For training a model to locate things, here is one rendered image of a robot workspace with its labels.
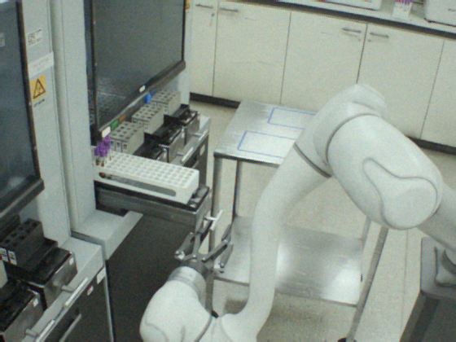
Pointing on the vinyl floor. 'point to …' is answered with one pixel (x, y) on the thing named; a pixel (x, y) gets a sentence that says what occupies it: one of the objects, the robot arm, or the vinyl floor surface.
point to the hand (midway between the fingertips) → (217, 231)
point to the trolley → (321, 287)
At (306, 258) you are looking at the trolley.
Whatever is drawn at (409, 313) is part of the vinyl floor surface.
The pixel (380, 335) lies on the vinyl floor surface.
